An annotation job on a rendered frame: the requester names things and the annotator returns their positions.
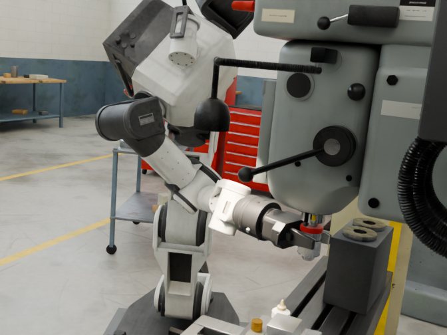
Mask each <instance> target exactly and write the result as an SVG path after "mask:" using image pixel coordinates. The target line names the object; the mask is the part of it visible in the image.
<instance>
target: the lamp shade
mask: <svg viewBox="0 0 447 335"><path fill-rule="evenodd" d="M230 118H231V116H230V113H229V108H228V105H227V104H226V103H225V102H224V101H223V100H220V99H218V98H211V97H210V98H206V99H204V100H203V101H201V102H200V103H199V104H198V107H197V109H196V112H195V114H194V128H195V129H197V130H203V131H210V132H228V131H229V125H230Z"/></svg>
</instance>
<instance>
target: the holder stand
mask: <svg viewBox="0 0 447 335"><path fill-rule="evenodd" d="M393 231H394V227H391V226H388V225H385V224H384V223H383V222H381V221H378V220H375V219H369V218H362V217H361V218H353V219H352V220H350V221H349V222H348V223H347V224H346V225H345V226H344V227H342V228H341V229H340V230H339V231H337V232H336V233H335V234H334V235H333V236H332V237H331V244H330V247H329V257H328V262H327V272H326V277H325V286H324V291H323V302H324V303H327V304H331V305H333V306H338V307H340V308H344V309H347V310H350V311H353V312H357V313H359V314H364V315H367V313H368V311H369V310H370V309H371V306H372V305H373V304H374V302H375V300H376V299H377V297H378V296H379V294H380V293H381V291H382V289H383V288H384V286H385V280H386V273H387V268H388V260H389V256H390V248H391V244H392V236H393Z"/></svg>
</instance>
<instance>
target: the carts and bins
mask: <svg viewBox="0 0 447 335"><path fill-rule="evenodd" d="M172 141H173V143H174V144H175V145H176V146H177V147H178V148H179V149H180V150H181V151H187V150H188V148H190V152H193V151H194V148H192V147H187V146H183V145H181V144H179V143H177V141H175V136H174V133H173V135H172ZM112 152H113V162H112V193H111V209H110V240H109V245H108V246H107V247H106V252H107V253H108V254H110V255H113V254H115V252H116V250H117V247H116V245H115V244H114V232H115V219H117V220H123V221H132V222H133V223H134V224H136V225H137V224H139V223H152V224H154V216H155V212H156V210H157V209H158V208H159V206H160V205H165V202H167V201H168V193H150V192H144V191H140V182H141V169H142V158H141V157H140V156H139V155H138V154H137V153H136V152H135V151H134V150H133V149H132V148H131V147H130V146H129V145H128V144H127V143H126V142H125V141H124V140H120V146H118V147H117V148H113V150H112ZM118 153H122V154H134V155H138V167H137V180H136V192H135V193H134V194H133V195H132V196H131V197H130V198H129V199H127V200H126V201H125V202H124V203H123V204H122V205H121V206H120V207H119V208H118V209H117V210H116V186H117V171H118Z"/></svg>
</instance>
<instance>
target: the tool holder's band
mask: <svg viewBox="0 0 447 335"><path fill-rule="evenodd" d="M300 230H301V231H303V232H305V233H310V234H321V233H322V232H323V226H322V225H320V224H318V226H317V227H309V226H307V227H305V226H303V223H302V224H300Z"/></svg>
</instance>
